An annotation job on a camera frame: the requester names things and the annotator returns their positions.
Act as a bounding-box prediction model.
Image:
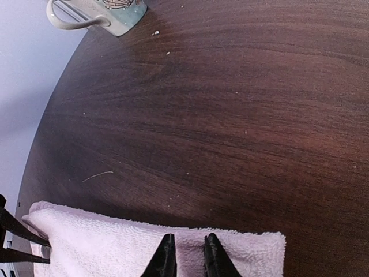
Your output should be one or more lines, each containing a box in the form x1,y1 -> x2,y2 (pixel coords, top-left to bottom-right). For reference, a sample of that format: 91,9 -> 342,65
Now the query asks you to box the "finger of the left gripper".
1,195 -> 51,247
0,248 -> 50,264

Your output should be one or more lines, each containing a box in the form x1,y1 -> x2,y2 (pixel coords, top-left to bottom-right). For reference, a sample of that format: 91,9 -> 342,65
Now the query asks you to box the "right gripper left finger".
141,234 -> 176,277

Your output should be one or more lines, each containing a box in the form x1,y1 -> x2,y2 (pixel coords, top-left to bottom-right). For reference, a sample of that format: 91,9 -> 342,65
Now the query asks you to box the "pink towel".
22,201 -> 286,276

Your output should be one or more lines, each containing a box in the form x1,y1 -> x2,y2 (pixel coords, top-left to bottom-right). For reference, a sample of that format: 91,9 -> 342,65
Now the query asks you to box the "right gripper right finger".
204,233 -> 241,277

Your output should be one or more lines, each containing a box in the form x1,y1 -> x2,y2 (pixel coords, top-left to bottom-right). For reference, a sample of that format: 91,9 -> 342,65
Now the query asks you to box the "beige ceramic mug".
46,0 -> 148,37

